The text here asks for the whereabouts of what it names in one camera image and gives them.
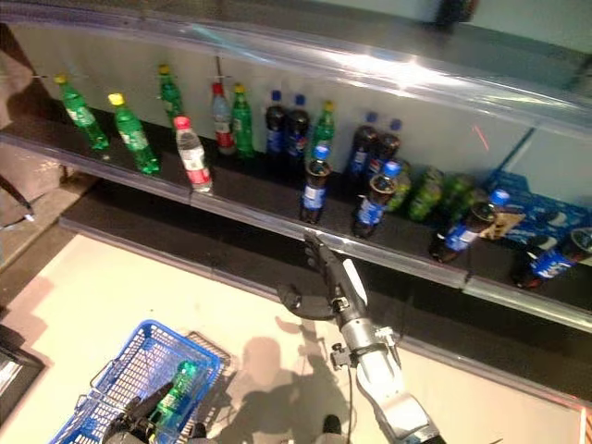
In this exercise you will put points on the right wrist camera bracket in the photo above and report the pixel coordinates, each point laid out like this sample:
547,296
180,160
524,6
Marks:
342,357

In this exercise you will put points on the blue plastic shopping basket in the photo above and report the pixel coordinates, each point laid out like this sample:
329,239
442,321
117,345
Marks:
139,351

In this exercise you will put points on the black side shelf unit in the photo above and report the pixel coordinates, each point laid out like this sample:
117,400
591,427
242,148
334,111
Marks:
14,365

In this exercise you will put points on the small green Sprite bottle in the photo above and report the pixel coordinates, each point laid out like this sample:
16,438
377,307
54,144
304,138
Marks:
170,99
85,122
136,139
323,129
178,393
242,125

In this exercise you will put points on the black shelf board clear rail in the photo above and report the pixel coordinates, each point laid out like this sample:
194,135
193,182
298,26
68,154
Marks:
259,199
532,300
416,78
92,170
92,28

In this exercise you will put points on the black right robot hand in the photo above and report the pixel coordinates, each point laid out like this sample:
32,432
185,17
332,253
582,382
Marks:
333,277

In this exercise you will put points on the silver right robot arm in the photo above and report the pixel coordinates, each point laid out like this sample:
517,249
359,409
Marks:
393,393

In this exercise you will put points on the clear water bottle red cap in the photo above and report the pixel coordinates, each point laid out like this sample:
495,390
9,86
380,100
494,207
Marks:
223,122
194,157

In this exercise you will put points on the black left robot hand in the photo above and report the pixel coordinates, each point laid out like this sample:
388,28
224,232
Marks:
134,423

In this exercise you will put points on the black base shelf plinth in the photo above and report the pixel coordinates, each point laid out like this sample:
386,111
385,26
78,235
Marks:
185,240

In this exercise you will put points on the tan cardboard piece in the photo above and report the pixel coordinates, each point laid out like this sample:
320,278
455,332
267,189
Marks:
501,224

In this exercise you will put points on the brown fabric curtain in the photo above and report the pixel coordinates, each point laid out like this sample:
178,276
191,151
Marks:
9,60

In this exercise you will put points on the blue shrink-wrapped Pepsi pack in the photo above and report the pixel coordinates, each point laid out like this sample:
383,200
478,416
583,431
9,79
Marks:
546,213

